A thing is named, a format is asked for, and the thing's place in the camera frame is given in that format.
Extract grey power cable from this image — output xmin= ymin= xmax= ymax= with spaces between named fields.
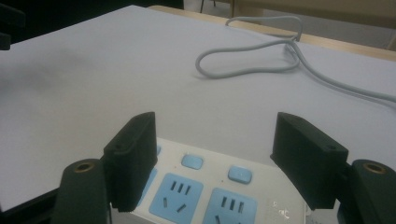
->
xmin=194 ymin=15 xmax=396 ymax=110

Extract beige bench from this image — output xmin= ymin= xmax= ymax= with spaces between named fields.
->
xmin=199 ymin=0 xmax=396 ymax=31

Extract dark device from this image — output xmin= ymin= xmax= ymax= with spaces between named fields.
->
xmin=0 ymin=2 xmax=26 ymax=51

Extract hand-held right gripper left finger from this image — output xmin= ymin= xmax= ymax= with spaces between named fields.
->
xmin=102 ymin=111 xmax=159 ymax=213

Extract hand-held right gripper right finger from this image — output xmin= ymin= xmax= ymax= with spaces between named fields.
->
xmin=269 ymin=111 xmax=349 ymax=211

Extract white power strip blue sockets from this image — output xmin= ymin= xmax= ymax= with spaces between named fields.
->
xmin=110 ymin=136 xmax=313 ymax=224

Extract white table cover sheet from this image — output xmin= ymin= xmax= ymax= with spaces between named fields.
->
xmin=0 ymin=4 xmax=396 ymax=213

